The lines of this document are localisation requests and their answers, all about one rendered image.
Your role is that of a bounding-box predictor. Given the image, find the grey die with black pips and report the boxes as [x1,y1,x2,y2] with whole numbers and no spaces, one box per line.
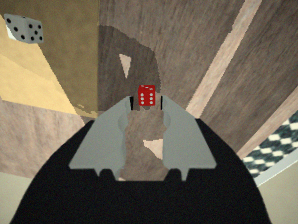
[4,14,44,44]

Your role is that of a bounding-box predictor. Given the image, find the tan flat mat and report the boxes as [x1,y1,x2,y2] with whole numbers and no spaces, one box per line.
[0,0,100,118]

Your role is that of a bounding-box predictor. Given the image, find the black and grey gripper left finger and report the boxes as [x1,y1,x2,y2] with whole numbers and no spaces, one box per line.
[9,96,134,224]

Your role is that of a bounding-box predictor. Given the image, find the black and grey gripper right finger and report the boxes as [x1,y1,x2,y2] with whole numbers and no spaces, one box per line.
[161,95,272,224]

